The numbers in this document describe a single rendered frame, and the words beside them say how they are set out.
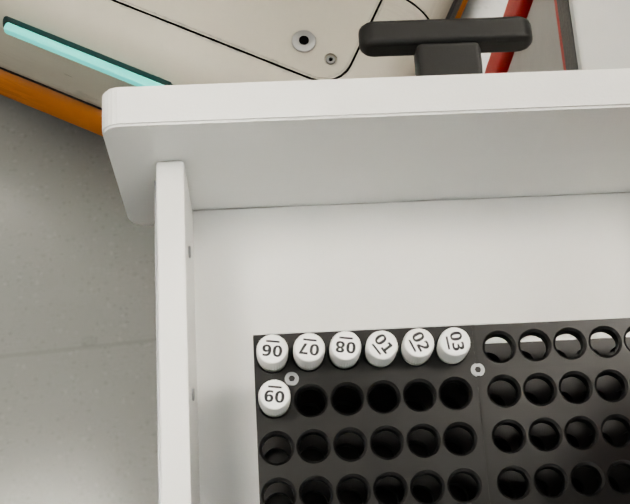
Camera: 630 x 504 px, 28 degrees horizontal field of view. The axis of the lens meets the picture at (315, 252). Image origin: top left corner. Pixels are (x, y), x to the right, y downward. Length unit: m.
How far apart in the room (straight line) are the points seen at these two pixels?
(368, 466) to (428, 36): 0.18
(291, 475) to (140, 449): 0.93
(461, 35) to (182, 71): 0.74
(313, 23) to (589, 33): 0.58
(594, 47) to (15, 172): 0.94
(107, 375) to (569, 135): 0.96
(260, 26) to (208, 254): 0.71
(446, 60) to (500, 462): 0.17
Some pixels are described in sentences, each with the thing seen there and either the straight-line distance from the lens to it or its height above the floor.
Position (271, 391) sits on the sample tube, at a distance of 0.48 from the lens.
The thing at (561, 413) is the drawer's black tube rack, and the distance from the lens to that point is 0.50.
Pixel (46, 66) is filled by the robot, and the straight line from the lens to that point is 1.37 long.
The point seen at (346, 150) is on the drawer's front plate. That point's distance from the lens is 0.53.
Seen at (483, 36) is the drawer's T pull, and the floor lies 0.91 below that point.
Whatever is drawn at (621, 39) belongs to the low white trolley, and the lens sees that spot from 0.74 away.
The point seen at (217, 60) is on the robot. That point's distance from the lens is 1.26.
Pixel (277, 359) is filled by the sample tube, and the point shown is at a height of 0.91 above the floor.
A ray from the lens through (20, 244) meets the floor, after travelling 1.50.
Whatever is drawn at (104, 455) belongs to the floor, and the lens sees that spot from 1.42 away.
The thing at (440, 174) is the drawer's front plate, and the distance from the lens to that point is 0.56.
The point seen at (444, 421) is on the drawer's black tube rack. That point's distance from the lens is 0.49.
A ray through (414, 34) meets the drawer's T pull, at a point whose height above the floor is 0.91.
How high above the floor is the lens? 1.38
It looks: 70 degrees down
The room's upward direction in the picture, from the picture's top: 5 degrees clockwise
